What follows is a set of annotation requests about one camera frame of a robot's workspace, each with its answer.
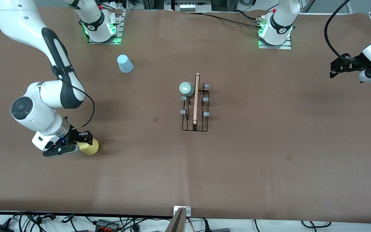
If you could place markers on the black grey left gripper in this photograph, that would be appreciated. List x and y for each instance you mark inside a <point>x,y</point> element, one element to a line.
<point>356,61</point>

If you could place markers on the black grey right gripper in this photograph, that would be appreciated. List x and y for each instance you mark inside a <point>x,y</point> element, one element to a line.
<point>72,135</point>

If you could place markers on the yellow plastic cup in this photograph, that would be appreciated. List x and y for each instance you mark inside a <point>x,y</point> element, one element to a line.
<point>90,148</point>

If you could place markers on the pale green plastic cup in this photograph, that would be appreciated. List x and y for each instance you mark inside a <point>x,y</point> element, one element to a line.
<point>186,88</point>

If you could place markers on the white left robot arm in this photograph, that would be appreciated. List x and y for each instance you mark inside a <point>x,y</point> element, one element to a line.
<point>280,25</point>

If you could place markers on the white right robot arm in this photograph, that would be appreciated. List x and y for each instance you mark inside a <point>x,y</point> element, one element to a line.
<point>18,19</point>

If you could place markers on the light blue plastic cup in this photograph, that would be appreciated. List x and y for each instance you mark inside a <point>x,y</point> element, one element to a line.
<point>125,64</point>

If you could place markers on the black orange connector box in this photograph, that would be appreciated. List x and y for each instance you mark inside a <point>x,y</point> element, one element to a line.
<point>106,224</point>

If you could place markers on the black power adapter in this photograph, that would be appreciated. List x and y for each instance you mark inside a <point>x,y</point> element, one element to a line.
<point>0,228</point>

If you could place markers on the grey aluminium profile bar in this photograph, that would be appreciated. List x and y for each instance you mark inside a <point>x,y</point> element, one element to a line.
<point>176,224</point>

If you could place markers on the black plug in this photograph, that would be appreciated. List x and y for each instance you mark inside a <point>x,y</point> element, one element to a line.
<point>206,226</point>

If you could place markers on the large brown table mat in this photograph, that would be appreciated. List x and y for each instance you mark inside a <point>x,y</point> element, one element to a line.
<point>237,177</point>

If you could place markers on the grey box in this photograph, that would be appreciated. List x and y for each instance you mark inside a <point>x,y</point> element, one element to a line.
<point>220,230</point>

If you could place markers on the white power strip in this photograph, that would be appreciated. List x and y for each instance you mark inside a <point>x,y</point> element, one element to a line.
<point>188,5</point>

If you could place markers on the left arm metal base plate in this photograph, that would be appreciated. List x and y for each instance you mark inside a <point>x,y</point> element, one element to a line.
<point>285,46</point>

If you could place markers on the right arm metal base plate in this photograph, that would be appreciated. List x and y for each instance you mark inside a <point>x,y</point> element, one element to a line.
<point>118,29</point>

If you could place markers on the silver camera mount plate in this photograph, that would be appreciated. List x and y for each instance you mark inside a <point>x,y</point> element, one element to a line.
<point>188,211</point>

